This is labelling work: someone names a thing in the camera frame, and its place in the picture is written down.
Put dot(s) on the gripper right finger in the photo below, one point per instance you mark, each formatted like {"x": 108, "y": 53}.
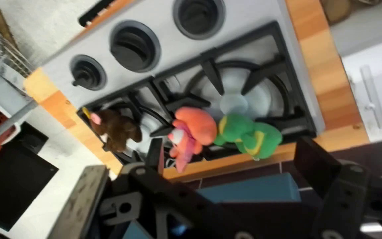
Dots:
{"x": 342, "y": 206}

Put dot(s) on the brown plush toy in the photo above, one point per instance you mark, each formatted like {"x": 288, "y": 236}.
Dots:
{"x": 118, "y": 129}

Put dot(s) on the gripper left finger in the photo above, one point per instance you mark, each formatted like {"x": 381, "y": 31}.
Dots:
{"x": 78, "y": 211}

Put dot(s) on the toy stove top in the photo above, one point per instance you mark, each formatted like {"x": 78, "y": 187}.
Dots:
{"x": 220, "y": 56}

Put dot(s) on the teal planter box right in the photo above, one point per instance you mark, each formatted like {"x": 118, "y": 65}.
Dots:
{"x": 279, "y": 187}

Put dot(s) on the pink plush toy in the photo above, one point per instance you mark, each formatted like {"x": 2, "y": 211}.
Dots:
{"x": 193, "y": 130}

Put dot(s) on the green plush toy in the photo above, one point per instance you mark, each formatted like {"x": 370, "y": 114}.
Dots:
{"x": 256, "y": 139}

